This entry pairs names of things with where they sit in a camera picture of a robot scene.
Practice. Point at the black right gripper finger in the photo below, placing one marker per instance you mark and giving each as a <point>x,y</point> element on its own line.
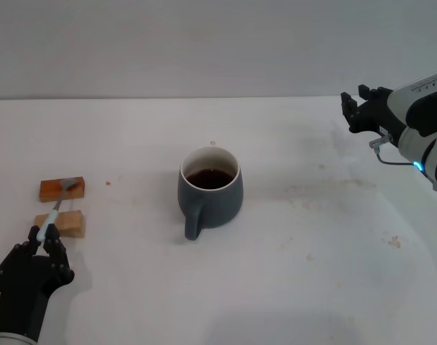
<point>366,92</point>
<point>348,106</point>

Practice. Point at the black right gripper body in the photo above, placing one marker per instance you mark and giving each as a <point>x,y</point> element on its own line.
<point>378,115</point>

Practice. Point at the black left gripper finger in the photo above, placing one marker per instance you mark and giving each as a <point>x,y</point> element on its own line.
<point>58,258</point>
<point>32,248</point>

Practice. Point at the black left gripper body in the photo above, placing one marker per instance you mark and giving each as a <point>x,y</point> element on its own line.
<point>21,291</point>

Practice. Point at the grey ceramic cup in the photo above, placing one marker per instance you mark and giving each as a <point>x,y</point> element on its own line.
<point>215,208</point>

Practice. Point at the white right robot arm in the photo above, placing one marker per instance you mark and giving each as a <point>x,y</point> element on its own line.
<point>425,158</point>

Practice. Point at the light wooden block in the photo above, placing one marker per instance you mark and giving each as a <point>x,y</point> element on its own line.
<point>73,224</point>

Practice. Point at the reddish brown wooden block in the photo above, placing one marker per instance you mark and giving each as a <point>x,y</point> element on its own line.
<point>47,188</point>

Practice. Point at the dark coffee liquid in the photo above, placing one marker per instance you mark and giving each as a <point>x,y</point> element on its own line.
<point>208,179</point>

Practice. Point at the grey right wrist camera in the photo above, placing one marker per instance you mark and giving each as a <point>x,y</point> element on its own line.
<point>423,97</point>

